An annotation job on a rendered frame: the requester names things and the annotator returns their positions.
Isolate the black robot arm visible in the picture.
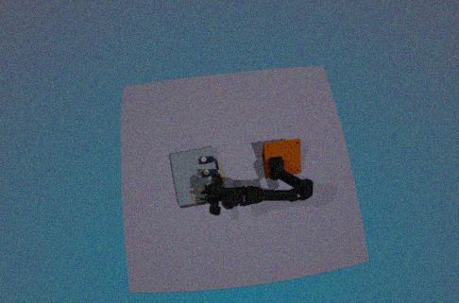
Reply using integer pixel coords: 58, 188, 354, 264
207, 156, 313, 210

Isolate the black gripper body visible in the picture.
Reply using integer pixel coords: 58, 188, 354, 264
210, 175, 229, 216

